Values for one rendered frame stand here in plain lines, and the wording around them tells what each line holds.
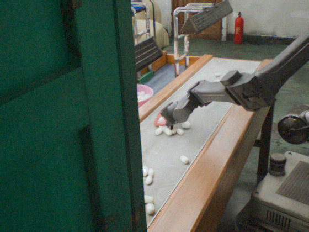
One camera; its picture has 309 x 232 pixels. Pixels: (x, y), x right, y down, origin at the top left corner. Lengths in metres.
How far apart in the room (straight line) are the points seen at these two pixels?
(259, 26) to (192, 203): 5.00
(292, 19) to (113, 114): 5.42
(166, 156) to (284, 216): 0.54
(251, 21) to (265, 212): 4.58
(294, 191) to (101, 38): 1.31
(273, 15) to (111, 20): 5.45
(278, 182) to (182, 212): 0.73
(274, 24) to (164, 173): 4.82
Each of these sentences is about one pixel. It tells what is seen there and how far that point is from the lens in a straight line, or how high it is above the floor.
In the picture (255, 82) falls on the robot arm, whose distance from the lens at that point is 0.81.
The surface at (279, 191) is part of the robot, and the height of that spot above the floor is 0.48.
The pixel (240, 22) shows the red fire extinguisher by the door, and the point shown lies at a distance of 5.70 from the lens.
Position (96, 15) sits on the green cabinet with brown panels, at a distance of 0.32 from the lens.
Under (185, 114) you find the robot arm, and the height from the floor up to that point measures 0.87.
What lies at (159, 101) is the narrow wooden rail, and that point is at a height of 0.76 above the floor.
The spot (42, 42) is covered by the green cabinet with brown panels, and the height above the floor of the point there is 1.32.
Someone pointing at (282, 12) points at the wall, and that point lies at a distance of 5.73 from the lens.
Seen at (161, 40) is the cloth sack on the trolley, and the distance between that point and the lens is 4.47.
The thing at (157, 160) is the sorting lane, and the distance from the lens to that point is 1.20.
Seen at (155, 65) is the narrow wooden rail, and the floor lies 0.72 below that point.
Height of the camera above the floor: 1.38
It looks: 25 degrees down
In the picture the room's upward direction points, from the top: 3 degrees counter-clockwise
